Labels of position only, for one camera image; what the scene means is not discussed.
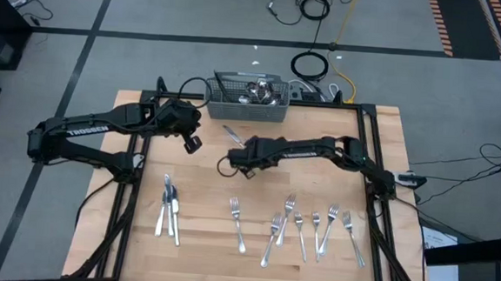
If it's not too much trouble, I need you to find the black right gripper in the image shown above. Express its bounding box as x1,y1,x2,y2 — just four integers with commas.
225,133,273,170

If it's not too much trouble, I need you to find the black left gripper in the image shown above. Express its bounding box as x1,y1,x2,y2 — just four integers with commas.
157,97,206,155

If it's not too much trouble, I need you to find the silver table knife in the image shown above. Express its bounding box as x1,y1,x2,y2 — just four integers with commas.
167,184,185,248
210,70,228,102
220,125,247,149
153,190,168,238
160,173,178,238

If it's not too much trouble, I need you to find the silver dinner fork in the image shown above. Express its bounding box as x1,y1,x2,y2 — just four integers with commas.
306,211,324,264
338,210,370,270
259,211,284,270
226,196,251,255
291,211,311,264
275,192,297,249
317,202,340,258

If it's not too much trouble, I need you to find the grey mesh cutlery basket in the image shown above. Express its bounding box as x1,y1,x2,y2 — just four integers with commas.
202,70,292,124

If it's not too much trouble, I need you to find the grey power box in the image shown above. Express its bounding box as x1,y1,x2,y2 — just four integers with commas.
286,78,323,103

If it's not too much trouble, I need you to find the white paper sheet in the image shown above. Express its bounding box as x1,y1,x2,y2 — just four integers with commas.
418,224,464,281

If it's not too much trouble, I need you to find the black beam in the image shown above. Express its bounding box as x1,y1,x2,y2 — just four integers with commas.
424,228,501,271

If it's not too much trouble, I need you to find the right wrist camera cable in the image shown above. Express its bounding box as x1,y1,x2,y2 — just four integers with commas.
215,154,243,179

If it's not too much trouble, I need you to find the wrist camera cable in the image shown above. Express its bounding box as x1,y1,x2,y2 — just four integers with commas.
176,75,215,110
215,154,243,179

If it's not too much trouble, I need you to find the silver mounting bracket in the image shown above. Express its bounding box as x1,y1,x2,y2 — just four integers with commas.
393,170,429,188
130,152,146,170

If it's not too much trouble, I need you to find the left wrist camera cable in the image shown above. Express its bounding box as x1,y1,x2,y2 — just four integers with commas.
176,75,215,110

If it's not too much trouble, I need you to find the black aluminium table frame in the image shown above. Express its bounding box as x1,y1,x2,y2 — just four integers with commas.
63,70,444,281

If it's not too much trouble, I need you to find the black coiled cable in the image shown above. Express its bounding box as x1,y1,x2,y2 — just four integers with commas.
298,0,331,23
288,50,330,84

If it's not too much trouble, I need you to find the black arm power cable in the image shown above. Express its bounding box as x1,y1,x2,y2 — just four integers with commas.
73,173,118,231

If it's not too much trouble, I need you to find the yellow extension cable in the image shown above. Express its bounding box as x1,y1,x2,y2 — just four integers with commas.
324,0,364,105

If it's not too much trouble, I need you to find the black floor cable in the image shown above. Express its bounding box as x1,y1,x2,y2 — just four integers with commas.
405,138,501,211

